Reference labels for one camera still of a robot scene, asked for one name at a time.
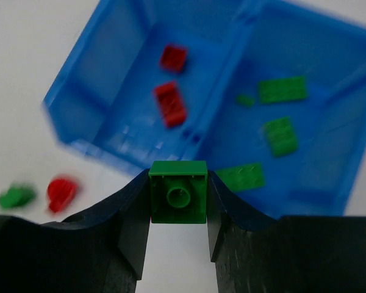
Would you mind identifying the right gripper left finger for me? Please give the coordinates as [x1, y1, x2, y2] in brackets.
[0, 171, 151, 292]

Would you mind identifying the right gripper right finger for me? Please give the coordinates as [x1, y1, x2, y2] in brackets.
[207, 172, 366, 292]

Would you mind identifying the green square lego brick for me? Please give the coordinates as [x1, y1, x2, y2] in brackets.
[264, 117, 298, 157]

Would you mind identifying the green stepped lego brick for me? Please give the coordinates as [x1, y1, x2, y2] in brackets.
[215, 163, 265, 192]

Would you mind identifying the tiny green lego piece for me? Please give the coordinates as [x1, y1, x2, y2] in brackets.
[236, 94, 255, 108]

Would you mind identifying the red arch lego piece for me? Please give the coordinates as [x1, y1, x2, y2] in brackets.
[46, 174, 81, 214]

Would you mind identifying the red rounded lego brick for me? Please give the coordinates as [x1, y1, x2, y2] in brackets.
[152, 81, 188, 128]

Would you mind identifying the green 2x4 lego plate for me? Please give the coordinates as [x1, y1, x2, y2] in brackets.
[258, 76, 308, 104]

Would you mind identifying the blue two-compartment bin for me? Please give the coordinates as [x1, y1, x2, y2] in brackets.
[43, 1, 366, 218]

